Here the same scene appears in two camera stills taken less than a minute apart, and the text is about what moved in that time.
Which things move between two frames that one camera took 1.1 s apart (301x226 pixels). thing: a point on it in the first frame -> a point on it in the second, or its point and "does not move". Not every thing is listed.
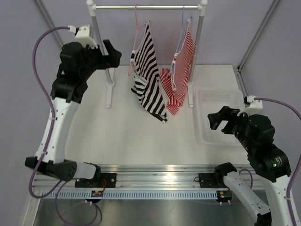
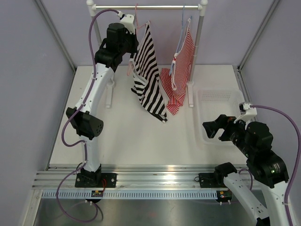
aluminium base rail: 149,177 does not move
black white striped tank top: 147,83 does not move
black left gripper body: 96,60 -> 129,44
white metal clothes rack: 110,84 does not move
